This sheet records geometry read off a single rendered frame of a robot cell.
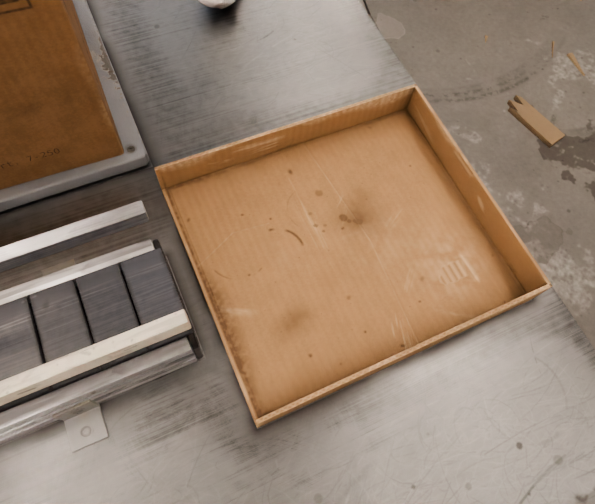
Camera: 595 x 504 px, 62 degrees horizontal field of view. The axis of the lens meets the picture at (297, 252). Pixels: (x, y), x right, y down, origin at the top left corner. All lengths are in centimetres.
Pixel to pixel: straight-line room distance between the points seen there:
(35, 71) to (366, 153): 33
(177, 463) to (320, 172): 32
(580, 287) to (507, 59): 87
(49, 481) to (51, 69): 33
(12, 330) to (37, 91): 19
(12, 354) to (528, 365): 45
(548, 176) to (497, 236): 125
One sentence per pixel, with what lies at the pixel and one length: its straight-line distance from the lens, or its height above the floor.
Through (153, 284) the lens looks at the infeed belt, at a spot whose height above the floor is 88.
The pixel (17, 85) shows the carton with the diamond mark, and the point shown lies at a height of 97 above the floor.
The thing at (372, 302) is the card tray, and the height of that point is 83.
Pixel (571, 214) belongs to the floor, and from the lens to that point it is 176.
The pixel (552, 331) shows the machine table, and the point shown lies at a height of 83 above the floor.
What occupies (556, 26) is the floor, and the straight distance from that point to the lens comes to 227.
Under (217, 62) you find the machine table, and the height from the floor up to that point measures 83.
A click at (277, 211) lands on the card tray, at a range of 51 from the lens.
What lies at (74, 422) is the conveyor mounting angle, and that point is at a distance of 48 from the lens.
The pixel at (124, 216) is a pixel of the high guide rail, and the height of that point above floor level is 96.
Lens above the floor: 129
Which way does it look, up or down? 66 degrees down
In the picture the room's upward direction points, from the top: 11 degrees clockwise
